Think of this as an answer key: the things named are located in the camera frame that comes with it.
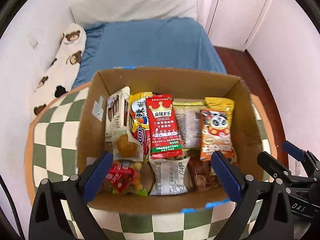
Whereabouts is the tall red spicy snack packet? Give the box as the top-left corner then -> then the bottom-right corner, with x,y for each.
146,94 -> 183,159

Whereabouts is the cardboard box with landscape print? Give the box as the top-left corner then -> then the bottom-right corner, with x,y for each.
77,67 -> 264,215

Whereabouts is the beige clear snack packet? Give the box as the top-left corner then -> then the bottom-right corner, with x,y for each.
173,100 -> 206,149

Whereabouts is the yellow snack packet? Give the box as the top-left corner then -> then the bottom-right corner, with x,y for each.
204,97 -> 234,113

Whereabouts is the bed with blue sheet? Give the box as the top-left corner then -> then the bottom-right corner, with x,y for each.
71,0 -> 226,87

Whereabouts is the white door with handle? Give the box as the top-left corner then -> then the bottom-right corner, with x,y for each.
206,0 -> 268,51

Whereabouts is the black cable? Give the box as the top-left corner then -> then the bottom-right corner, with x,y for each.
0,174 -> 26,240

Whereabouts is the white chocolate stick snack packet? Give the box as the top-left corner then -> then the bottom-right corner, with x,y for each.
105,86 -> 130,142

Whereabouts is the grey white printed snack packet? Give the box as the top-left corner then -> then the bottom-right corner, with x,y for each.
149,157 -> 190,196

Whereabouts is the yellow spicy noodle packet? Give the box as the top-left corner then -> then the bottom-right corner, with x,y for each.
129,92 -> 153,160

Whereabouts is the small red snack packet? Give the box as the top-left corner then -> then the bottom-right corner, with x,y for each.
106,161 -> 135,193

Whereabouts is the white bear print pillow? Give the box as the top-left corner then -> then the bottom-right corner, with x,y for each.
30,23 -> 87,119

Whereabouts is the orange panda snack packet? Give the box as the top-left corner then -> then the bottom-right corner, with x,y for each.
200,109 -> 237,165

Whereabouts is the clear wrapped brown jelly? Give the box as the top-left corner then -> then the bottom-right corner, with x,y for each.
112,127 -> 144,162

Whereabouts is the green white checkered tablecloth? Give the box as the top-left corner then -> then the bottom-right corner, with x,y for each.
24,81 -> 278,240

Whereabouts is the brown dried meat packet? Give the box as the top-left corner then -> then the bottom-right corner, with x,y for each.
187,157 -> 221,192

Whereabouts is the colourful gumball candy bag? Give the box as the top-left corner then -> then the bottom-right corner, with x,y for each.
106,160 -> 148,196

